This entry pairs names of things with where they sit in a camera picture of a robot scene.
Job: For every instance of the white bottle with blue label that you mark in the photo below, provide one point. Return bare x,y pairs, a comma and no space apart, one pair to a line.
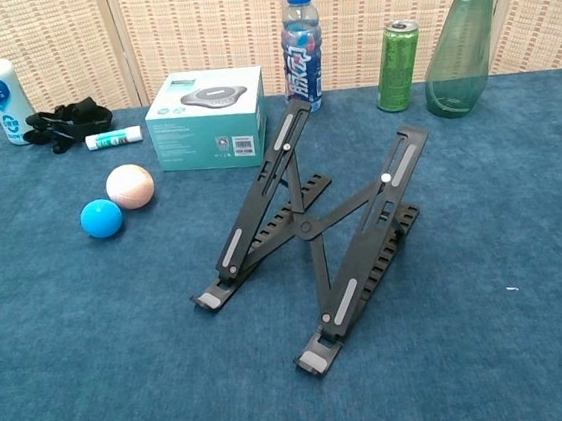
0,99

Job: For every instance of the teal product box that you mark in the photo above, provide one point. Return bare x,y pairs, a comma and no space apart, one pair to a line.
203,138

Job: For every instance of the green drink can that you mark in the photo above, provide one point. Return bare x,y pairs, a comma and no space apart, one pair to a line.
397,67

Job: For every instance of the blue ball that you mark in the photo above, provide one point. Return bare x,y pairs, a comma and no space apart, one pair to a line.
101,218

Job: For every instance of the white glue stick green label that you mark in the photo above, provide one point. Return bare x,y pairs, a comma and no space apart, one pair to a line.
112,137

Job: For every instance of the blue table cloth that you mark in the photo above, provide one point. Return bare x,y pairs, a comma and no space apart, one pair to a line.
76,368

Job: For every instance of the tall green glass bottle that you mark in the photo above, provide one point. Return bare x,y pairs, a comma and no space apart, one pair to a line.
464,40

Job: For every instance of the bamboo folding screen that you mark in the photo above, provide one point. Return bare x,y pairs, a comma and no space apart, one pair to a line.
216,26

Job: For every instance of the blue sports drink bottle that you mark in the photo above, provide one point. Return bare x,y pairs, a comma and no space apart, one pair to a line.
301,42

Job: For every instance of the small white scrap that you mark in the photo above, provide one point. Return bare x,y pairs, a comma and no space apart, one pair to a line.
512,289

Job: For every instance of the black folding laptop stand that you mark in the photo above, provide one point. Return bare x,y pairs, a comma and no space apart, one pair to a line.
306,229

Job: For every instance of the pink ball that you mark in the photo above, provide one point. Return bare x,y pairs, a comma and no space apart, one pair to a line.
130,186

